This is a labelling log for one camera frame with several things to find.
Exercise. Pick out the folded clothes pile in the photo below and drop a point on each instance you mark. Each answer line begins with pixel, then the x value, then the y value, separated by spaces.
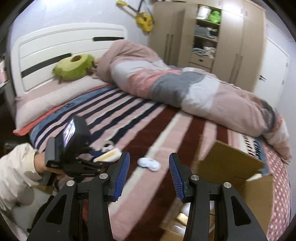
pixel 205 51

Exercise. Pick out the green plush in wardrobe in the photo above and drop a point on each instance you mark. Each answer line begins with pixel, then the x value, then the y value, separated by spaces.
pixel 215 17

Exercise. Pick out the white tape roll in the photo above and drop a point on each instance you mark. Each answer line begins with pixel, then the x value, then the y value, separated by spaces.
pixel 107 146

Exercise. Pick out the green avocado plush pillow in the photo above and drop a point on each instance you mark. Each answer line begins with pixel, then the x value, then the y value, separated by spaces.
pixel 74 67

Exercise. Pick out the person's left hand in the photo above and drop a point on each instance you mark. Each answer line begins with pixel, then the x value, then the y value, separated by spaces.
pixel 39 164

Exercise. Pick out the pink grey striped duvet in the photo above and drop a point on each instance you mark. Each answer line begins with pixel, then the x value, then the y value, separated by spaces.
pixel 139 71

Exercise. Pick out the pink pillow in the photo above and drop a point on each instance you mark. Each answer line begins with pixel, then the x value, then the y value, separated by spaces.
pixel 39 103

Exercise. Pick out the white kettle in wardrobe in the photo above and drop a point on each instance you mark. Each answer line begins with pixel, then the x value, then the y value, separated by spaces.
pixel 203 12

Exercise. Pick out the brown cardboard box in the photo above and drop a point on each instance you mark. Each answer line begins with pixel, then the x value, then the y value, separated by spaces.
pixel 220 163

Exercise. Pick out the white sleeve forearm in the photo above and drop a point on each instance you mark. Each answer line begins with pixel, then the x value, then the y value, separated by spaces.
pixel 18 177

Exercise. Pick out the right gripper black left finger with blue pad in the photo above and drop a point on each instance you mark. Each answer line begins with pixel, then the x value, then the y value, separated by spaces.
pixel 79 211

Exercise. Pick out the beige wooden wardrobe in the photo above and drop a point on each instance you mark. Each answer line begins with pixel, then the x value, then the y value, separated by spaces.
pixel 239 39

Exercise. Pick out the striped fleece blanket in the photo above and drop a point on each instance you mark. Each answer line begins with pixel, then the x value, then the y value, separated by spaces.
pixel 144 129

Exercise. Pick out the white case yellow label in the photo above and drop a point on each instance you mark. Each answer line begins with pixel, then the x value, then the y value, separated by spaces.
pixel 110 156

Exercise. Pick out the yellow ukulele on wall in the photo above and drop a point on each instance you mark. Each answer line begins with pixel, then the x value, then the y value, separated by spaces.
pixel 143 15

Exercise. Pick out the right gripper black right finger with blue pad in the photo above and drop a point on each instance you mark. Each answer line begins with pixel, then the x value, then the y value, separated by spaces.
pixel 233 218

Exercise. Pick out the white contact lens case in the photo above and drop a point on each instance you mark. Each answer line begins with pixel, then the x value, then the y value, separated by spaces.
pixel 149 163

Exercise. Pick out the pink polka dot sheet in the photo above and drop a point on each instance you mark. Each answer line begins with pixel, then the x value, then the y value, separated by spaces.
pixel 267 193

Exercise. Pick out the white door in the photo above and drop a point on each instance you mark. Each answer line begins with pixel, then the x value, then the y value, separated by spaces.
pixel 273 73

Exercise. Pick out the white bed headboard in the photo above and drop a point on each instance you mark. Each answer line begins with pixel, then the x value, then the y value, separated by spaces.
pixel 33 56

